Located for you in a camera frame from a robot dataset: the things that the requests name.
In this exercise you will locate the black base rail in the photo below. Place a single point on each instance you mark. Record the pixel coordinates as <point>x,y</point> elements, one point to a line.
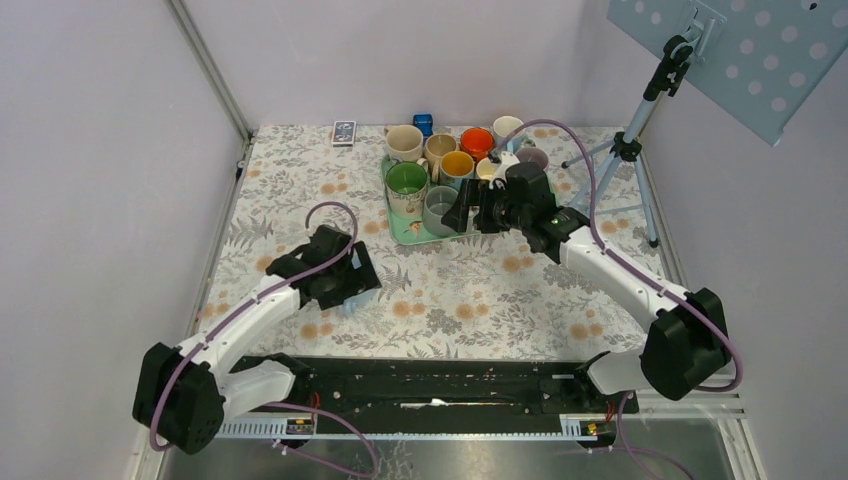
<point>357,388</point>

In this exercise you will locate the beige cartoon print mug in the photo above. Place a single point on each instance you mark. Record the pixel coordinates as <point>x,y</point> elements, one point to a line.
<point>406,186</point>

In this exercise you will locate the round beige glazed mug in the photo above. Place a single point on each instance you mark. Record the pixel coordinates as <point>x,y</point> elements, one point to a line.
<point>435,148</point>

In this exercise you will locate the beige seahorse print mug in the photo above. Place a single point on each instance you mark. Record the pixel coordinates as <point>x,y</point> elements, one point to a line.
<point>404,143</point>

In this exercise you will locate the grey mug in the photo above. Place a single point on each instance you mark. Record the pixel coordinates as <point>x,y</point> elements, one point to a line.
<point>437,203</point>

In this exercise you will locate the floral tablecloth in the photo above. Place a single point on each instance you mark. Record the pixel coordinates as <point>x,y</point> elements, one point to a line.
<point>481,296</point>

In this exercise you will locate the light blue tripod stand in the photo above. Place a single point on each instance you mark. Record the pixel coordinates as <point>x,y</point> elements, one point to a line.
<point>625,147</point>

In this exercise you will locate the pale blue ribbed mug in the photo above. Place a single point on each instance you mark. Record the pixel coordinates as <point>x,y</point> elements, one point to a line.
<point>352,304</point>

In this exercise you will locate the green floral bird tray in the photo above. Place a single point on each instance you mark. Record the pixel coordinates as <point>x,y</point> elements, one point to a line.
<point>409,232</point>

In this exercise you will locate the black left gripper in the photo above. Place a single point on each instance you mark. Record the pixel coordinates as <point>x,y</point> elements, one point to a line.
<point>361,278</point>

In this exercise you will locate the cream yellow mug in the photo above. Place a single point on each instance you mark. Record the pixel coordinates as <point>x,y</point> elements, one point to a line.
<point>485,169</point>

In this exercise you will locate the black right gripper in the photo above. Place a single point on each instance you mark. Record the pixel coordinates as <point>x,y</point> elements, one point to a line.
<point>469,195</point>

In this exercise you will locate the blue toy car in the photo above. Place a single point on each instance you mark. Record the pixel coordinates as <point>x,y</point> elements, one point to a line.
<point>424,123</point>

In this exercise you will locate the playing card box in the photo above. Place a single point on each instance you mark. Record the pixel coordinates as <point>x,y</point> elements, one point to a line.
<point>343,133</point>

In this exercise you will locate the light blue faceted mug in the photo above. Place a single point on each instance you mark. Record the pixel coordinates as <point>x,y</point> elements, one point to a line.
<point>505,125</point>

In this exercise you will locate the orange mug with black handle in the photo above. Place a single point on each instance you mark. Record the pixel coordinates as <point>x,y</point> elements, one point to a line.
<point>477,142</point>

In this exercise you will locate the blue dotted panel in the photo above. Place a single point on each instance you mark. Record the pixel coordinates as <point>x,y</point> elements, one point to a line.
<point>757,60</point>

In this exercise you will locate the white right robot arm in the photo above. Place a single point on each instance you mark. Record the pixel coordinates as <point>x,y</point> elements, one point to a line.
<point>686,331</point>

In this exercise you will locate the white slotted cable duct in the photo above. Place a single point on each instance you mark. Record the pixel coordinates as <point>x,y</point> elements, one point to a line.
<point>422,426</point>

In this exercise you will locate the lilac mug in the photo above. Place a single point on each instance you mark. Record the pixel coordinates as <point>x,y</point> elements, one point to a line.
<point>533,155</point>

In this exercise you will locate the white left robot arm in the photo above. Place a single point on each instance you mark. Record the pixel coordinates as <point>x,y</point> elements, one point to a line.
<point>185,393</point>

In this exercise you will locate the blue butterfly mug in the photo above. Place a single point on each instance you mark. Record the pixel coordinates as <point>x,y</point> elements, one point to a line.
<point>454,168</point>

